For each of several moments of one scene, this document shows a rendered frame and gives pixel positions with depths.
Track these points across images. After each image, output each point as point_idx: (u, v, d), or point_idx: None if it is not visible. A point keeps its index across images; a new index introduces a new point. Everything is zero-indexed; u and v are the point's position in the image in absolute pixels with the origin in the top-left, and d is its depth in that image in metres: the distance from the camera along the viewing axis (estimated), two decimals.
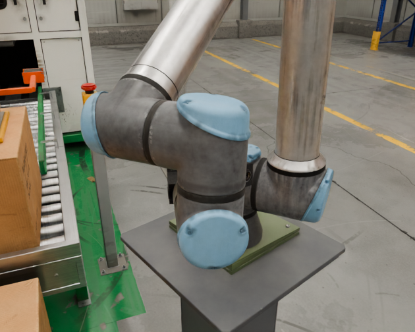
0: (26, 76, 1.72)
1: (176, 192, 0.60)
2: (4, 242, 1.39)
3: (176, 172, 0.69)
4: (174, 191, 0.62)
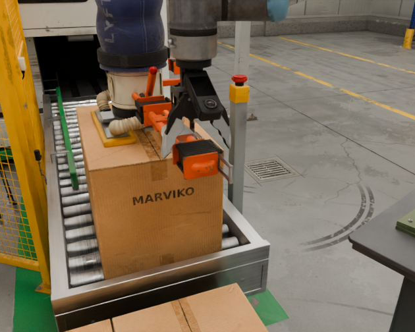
0: (176, 66, 1.62)
1: None
2: (193, 242, 1.29)
3: None
4: None
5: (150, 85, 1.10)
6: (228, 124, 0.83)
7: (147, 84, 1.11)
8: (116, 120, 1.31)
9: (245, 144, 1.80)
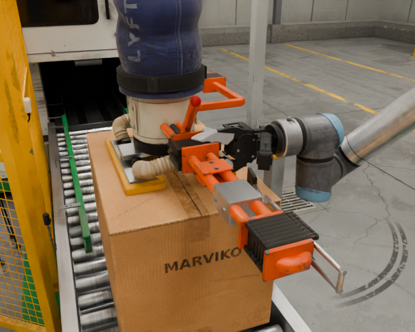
0: (207, 84, 1.35)
1: None
2: (236, 310, 1.03)
3: None
4: None
5: (190, 120, 0.84)
6: None
7: (185, 118, 0.84)
8: (139, 156, 1.04)
9: None
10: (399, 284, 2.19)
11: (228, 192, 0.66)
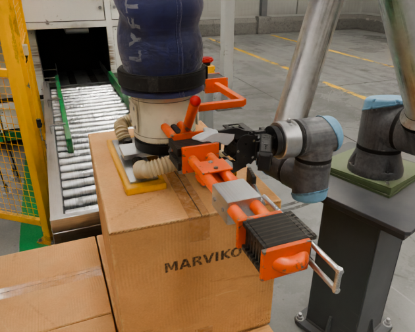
0: (208, 84, 1.35)
1: None
2: (237, 311, 1.02)
3: None
4: None
5: (190, 120, 0.84)
6: None
7: (185, 118, 0.84)
8: (140, 156, 1.05)
9: (213, 116, 2.14)
10: None
11: (226, 192, 0.66)
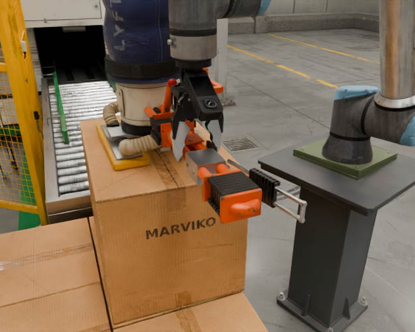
0: None
1: None
2: (213, 277, 1.14)
3: None
4: None
5: (168, 101, 0.95)
6: (221, 131, 0.83)
7: (164, 99, 0.96)
8: (126, 137, 1.16)
9: None
10: None
11: (197, 157, 0.78)
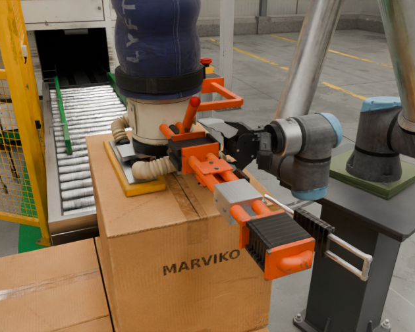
0: (205, 84, 1.36)
1: None
2: (235, 313, 1.03)
3: None
4: None
5: (189, 120, 0.84)
6: None
7: (184, 118, 0.84)
8: (139, 157, 1.04)
9: (211, 117, 2.14)
10: None
11: (228, 192, 0.66)
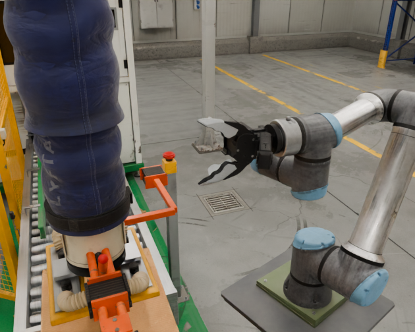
0: (148, 181, 1.43)
1: None
2: None
3: None
4: None
5: (102, 269, 0.91)
6: (224, 178, 0.88)
7: (98, 267, 0.92)
8: (70, 276, 1.11)
9: (176, 203, 2.28)
10: None
11: None
